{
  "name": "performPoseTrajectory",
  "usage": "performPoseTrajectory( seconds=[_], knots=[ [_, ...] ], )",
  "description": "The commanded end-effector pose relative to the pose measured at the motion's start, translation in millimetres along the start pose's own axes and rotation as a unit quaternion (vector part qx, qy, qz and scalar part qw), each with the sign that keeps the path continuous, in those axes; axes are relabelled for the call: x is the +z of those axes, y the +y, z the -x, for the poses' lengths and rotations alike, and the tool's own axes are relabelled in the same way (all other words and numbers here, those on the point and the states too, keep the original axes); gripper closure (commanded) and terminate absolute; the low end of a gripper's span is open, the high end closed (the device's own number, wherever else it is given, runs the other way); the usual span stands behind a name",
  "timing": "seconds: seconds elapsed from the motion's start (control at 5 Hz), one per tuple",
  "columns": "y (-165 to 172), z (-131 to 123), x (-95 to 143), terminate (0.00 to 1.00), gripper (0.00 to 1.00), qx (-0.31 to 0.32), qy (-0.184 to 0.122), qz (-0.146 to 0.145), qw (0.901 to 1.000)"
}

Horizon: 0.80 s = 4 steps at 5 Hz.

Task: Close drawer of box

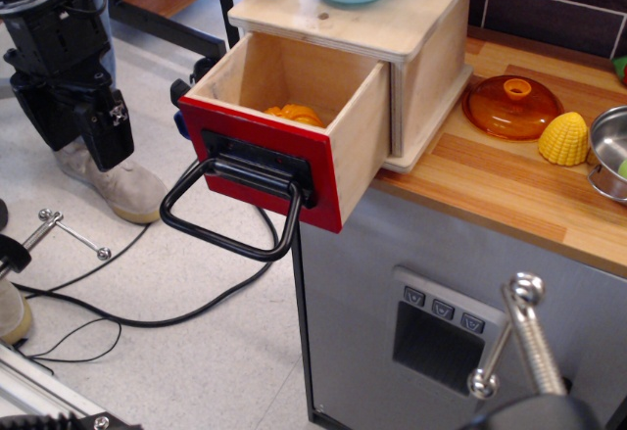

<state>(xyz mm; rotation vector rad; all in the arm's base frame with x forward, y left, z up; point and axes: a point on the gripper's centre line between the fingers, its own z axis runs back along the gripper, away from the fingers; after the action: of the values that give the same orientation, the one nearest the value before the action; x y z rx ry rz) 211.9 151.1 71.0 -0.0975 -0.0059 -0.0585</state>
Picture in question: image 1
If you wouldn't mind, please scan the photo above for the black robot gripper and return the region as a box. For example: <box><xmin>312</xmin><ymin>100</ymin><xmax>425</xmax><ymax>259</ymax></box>
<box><xmin>2</xmin><ymin>0</ymin><xmax>134</xmax><ymax>171</ymax></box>

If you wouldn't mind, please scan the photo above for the red front wooden drawer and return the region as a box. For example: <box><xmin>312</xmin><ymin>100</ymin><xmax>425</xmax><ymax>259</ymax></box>
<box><xmin>179</xmin><ymin>33</ymin><xmax>391</xmax><ymax>233</ymax></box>

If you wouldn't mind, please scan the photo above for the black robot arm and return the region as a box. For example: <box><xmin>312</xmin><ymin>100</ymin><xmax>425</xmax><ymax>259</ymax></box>
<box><xmin>1</xmin><ymin>0</ymin><xmax>134</xmax><ymax>171</ymax></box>

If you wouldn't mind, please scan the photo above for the blue clamp under drawer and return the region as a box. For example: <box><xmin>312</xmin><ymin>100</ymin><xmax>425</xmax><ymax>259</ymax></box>
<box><xmin>169</xmin><ymin>57</ymin><xmax>217</xmax><ymax>140</ymax></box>

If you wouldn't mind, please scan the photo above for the orange toy in drawer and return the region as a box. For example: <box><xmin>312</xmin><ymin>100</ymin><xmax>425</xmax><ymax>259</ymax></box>
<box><xmin>264</xmin><ymin>104</ymin><xmax>325</xmax><ymax>128</ymax></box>

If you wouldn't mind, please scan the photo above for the plywood box housing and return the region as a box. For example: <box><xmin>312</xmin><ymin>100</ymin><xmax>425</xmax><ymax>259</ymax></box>
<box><xmin>228</xmin><ymin>0</ymin><xmax>472</xmax><ymax>173</ymax></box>

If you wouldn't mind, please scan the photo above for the steel clamp screw left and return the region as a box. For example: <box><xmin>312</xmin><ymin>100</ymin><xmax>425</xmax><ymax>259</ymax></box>
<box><xmin>1</xmin><ymin>209</ymin><xmax>112</xmax><ymax>279</ymax></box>

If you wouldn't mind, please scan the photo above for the beige shoe at edge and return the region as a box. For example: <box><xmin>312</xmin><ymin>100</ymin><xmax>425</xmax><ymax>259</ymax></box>
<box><xmin>0</xmin><ymin>278</ymin><xmax>32</xmax><ymax>345</ymax></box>

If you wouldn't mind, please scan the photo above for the grey toy kitchen cabinet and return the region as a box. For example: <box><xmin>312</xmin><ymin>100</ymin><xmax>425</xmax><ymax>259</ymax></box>
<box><xmin>297</xmin><ymin>188</ymin><xmax>626</xmax><ymax>429</ymax></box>

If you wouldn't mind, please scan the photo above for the amber glass pot lid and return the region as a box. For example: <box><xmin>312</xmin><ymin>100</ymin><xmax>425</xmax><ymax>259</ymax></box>
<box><xmin>461</xmin><ymin>75</ymin><xmax>564</xmax><ymax>142</ymax></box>

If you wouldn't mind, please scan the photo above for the steel clamp screw foreground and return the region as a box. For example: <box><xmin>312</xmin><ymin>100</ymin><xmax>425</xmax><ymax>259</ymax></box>
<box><xmin>466</xmin><ymin>272</ymin><xmax>567</xmax><ymax>401</ymax></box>

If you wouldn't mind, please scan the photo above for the yellow toy corn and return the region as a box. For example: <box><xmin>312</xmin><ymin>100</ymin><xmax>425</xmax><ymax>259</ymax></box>
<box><xmin>538</xmin><ymin>112</ymin><xmax>589</xmax><ymax>167</ymax></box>

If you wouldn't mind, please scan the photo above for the stainless steel pot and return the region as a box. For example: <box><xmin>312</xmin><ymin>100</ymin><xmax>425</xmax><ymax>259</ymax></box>
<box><xmin>588</xmin><ymin>106</ymin><xmax>626</xmax><ymax>205</ymax></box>

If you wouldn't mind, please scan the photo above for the green toy at edge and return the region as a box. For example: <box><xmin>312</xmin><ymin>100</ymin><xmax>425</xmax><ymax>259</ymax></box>
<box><xmin>611</xmin><ymin>56</ymin><xmax>627</xmax><ymax>85</ymax></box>

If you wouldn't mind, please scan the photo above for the green toy in pot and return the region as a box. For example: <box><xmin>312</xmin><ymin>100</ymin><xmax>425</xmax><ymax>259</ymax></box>
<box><xmin>618</xmin><ymin>161</ymin><xmax>627</xmax><ymax>179</ymax></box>

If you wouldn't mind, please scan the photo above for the black table frame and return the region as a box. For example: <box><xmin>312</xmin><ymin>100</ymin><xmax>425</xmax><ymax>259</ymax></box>
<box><xmin>106</xmin><ymin>0</ymin><xmax>241</xmax><ymax>62</ymax></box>

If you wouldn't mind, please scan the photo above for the black metal drawer handle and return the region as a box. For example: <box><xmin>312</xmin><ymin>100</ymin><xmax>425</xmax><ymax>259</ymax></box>
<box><xmin>160</xmin><ymin>129</ymin><xmax>314</xmax><ymax>263</ymax></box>

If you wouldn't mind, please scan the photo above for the thick black floor cable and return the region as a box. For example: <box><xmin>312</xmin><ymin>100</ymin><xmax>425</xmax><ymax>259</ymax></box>
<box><xmin>12</xmin><ymin>204</ymin><xmax>280</xmax><ymax>329</ymax></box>

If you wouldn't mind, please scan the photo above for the aluminium frame rail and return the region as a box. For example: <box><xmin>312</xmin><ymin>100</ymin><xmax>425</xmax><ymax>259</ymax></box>
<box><xmin>0</xmin><ymin>341</ymin><xmax>143</xmax><ymax>430</ymax></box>

